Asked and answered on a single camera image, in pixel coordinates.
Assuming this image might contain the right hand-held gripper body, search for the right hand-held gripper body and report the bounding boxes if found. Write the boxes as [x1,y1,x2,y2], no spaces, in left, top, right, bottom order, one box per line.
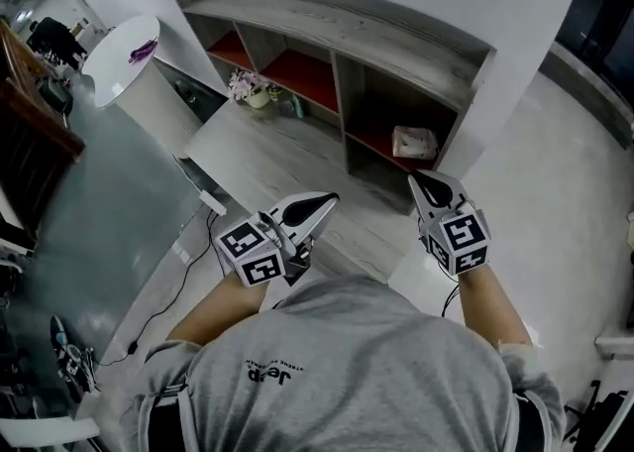
[420,208,493,278]

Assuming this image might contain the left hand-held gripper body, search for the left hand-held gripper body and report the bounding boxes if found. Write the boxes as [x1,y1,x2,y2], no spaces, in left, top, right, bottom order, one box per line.
[215,211,316,289]

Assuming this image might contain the person's left forearm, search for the person's left forearm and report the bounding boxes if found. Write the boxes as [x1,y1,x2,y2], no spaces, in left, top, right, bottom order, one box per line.
[165,271,271,347]

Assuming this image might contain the person's right forearm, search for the person's right forearm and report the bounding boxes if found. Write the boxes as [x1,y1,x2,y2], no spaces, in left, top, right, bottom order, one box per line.
[458,261,535,348]

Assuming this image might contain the white power strip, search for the white power strip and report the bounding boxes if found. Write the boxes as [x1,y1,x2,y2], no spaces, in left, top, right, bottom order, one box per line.
[197,187,228,216]

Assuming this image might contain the clear glass jar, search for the clear glass jar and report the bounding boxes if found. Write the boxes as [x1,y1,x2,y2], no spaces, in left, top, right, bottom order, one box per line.
[274,86,297,117]

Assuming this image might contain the white pot with pink flowers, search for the white pot with pink flowers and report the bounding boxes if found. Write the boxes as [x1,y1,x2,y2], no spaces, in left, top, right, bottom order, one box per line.
[227,67,272,110]

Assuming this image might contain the person's grey t-shirt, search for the person's grey t-shirt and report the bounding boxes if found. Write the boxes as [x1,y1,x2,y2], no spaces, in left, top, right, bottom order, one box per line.
[133,275,566,452]

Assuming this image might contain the black chest harness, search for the black chest harness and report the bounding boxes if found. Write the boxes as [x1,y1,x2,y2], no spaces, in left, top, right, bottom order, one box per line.
[143,385,551,452]

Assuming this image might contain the black and white bag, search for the black and white bag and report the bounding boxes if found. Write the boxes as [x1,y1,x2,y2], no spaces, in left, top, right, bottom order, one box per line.
[49,315,100,395]

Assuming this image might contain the white curved counter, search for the white curved counter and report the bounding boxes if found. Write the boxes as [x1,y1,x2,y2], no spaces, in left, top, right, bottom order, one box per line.
[79,13,205,160]

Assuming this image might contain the purple item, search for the purple item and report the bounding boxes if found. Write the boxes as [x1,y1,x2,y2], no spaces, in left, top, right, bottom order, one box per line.
[127,36,160,64]

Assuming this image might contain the dark glass door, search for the dark glass door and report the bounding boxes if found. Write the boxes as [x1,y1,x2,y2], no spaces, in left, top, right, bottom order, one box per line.
[539,0,634,144]

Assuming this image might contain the dark grey machine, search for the dark grey machine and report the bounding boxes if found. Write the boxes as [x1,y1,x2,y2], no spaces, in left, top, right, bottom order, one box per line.
[39,76,75,115]

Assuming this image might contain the brown wooden staircase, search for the brown wooden staircase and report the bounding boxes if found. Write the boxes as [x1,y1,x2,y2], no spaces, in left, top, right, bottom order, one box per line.
[0,18,86,243]

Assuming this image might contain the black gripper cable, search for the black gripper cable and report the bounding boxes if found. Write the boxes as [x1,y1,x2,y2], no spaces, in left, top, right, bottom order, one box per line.
[439,280,463,318]

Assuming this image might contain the black floor cable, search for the black floor cable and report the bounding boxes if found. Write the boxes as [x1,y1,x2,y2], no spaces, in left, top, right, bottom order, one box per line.
[93,210,223,368]

